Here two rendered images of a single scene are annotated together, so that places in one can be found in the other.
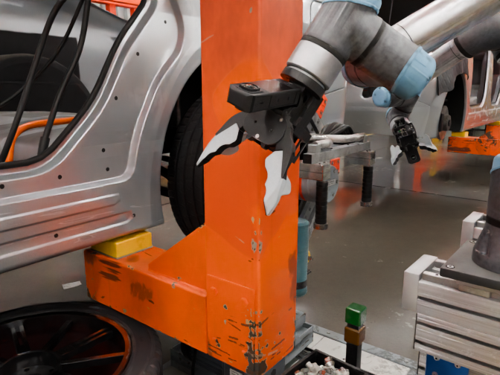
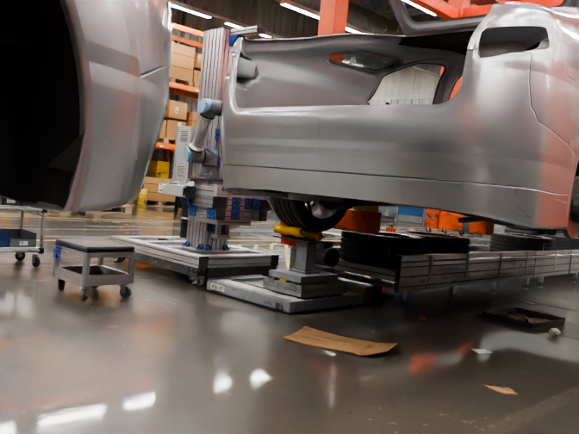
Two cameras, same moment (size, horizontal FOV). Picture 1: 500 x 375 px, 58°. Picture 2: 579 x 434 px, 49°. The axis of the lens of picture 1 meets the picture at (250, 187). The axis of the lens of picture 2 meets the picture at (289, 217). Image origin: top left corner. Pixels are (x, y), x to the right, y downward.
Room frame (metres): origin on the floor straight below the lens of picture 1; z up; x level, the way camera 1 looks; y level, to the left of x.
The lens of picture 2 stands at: (6.11, 0.25, 0.83)
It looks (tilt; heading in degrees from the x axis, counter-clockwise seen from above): 3 degrees down; 185
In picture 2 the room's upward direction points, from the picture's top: 5 degrees clockwise
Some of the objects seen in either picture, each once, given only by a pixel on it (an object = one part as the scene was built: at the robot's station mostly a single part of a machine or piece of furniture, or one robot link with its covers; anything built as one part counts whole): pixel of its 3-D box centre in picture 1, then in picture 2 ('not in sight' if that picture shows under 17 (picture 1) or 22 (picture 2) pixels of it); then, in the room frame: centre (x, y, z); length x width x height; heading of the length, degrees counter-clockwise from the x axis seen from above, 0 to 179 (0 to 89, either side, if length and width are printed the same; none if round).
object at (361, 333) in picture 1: (354, 333); not in sight; (0.98, -0.25, 0.59); 0.04 x 0.04 x 0.04; 52
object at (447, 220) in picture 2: not in sight; (466, 214); (-0.31, 1.44, 0.69); 0.52 x 0.17 x 0.35; 52
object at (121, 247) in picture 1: (121, 240); (366, 207); (1.32, 0.40, 0.71); 0.14 x 0.14 x 0.05; 52
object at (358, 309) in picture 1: (356, 314); not in sight; (0.98, -0.25, 0.64); 0.04 x 0.04 x 0.04; 52
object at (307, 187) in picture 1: (303, 180); not in sight; (1.55, -0.19, 0.85); 0.21 x 0.14 x 0.14; 52
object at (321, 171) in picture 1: (313, 170); not in sight; (1.34, -0.19, 0.93); 0.09 x 0.05 x 0.05; 52
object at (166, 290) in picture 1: (158, 257); (348, 207); (1.22, 0.26, 0.69); 0.52 x 0.17 x 0.35; 52
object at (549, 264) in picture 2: not in sight; (513, 262); (-1.10, 2.16, 0.19); 1.00 x 0.86 x 0.39; 142
